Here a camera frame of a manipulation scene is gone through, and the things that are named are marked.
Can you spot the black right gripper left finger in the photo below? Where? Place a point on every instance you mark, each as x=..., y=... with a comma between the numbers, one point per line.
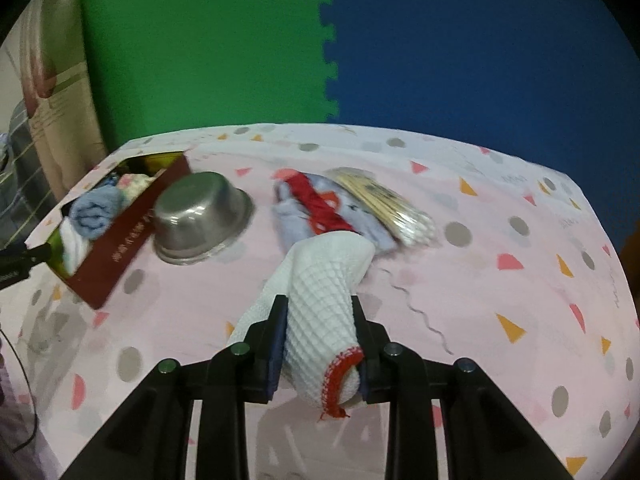
x=266, y=340

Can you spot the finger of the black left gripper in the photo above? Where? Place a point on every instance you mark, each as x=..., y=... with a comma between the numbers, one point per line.
x=18, y=261

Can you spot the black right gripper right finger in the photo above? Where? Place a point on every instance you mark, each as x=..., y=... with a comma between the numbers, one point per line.
x=372, y=338

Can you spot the white fluffy towel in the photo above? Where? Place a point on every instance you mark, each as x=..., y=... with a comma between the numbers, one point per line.
x=75, y=247

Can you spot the light blue fuzzy towel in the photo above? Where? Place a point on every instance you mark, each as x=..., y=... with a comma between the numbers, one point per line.
x=92, y=214

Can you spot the white knit glove red cuff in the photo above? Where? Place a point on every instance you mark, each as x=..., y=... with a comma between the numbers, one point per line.
x=321, y=349

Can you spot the pastel patterned cloth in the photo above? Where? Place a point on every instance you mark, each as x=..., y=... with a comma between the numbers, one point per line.
x=132, y=185

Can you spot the clear bag of cotton swabs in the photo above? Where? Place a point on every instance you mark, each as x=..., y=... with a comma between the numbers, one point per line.
x=409, y=225

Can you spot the red and light blue satin cloth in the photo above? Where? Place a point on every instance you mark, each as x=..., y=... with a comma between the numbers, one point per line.
x=309, y=205

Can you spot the gold and red tin box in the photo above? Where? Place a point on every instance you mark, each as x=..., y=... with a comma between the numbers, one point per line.
x=111, y=253

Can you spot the stainless steel bowl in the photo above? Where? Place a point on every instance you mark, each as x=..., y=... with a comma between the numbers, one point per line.
x=199, y=215

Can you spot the pink patterned tablecloth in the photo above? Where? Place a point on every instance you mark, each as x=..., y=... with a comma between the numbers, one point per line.
x=523, y=279

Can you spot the green foam mat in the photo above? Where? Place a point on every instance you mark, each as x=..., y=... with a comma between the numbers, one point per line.
x=164, y=65

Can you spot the blue foam mat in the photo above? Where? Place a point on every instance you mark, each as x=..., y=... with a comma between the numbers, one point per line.
x=555, y=82

